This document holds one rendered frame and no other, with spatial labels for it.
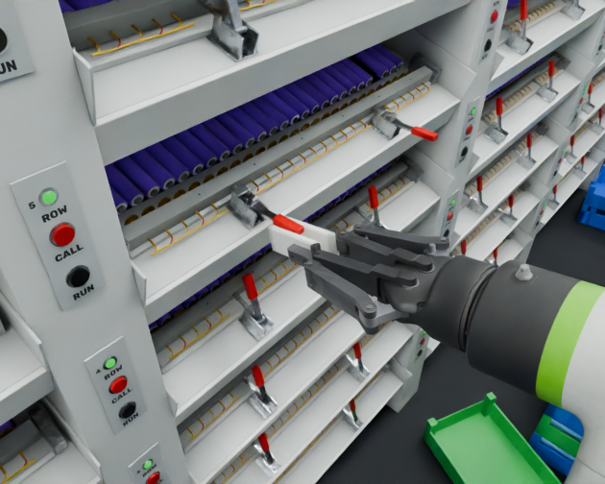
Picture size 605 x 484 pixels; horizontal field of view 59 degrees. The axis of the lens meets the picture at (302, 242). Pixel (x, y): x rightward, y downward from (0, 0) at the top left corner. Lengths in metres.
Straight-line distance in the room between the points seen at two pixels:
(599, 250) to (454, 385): 0.87
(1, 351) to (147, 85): 0.25
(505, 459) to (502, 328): 1.11
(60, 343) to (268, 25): 0.35
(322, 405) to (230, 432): 0.29
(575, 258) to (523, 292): 1.72
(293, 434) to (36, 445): 0.53
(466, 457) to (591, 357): 1.10
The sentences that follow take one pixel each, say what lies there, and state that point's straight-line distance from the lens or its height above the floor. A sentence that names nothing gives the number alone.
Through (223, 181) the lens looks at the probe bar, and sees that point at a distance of 0.60.
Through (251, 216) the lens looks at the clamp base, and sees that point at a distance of 0.58.
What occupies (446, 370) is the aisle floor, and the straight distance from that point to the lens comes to 1.62.
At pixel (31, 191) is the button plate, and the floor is 1.05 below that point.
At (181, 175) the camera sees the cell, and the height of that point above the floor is 0.93.
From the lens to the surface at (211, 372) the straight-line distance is 0.69.
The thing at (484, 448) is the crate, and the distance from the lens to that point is 1.50.
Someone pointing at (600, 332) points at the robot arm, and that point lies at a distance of 0.39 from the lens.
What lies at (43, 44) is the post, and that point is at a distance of 0.39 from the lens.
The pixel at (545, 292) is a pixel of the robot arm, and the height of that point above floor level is 0.99.
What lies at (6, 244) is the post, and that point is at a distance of 0.42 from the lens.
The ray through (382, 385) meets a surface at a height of 0.15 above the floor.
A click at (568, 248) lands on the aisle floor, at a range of 2.17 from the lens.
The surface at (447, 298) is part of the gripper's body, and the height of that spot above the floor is 0.96.
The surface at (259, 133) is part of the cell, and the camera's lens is 0.67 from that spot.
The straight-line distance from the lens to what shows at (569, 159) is 1.99.
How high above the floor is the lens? 1.25
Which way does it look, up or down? 40 degrees down
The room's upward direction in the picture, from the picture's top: straight up
